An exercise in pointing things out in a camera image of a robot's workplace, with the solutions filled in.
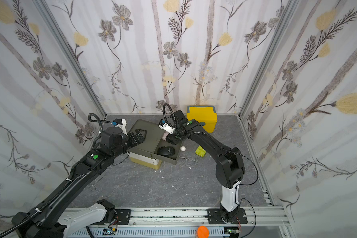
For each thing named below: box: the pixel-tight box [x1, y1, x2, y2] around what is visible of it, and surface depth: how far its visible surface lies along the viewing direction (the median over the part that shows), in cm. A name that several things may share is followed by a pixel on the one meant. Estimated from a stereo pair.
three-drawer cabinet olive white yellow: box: [127, 119, 179, 171], surface depth 82 cm
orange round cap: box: [196, 225, 209, 238], surface depth 62 cm
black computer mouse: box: [157, 145, 176, 157], surface depth 82 cm
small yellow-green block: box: [194, 145, 207, 158], surface depth 100 cm
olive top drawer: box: [150, 138, 183, 166], surface depth 82 cm
